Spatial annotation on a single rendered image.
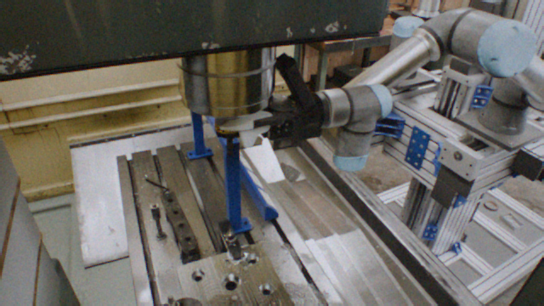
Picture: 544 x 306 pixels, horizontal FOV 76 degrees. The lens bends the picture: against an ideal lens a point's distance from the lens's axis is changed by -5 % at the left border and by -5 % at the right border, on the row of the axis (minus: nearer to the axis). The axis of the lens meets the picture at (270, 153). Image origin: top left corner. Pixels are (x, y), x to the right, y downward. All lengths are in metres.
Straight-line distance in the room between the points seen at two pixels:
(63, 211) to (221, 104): 1.44
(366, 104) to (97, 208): 1.21
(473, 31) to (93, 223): 1.42
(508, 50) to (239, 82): 0.60
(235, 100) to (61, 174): 1.43
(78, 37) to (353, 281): 1.08
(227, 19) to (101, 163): 1.35
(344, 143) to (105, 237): 1.08
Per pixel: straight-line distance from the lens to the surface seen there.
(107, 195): 1.65
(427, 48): 0.97
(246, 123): 0.61
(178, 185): 1.36
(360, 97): 0.74
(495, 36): 0.90
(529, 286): 1.10
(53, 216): 1.90
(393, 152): 1.72
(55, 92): 1.69
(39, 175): 1.90
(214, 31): 0.45
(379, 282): 1.32
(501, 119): 1.38
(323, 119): 0.70
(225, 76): 0.53
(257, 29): 0.47
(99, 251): 1.56
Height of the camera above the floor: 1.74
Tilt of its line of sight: 34 degrees down
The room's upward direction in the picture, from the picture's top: 2 degrees clockwise
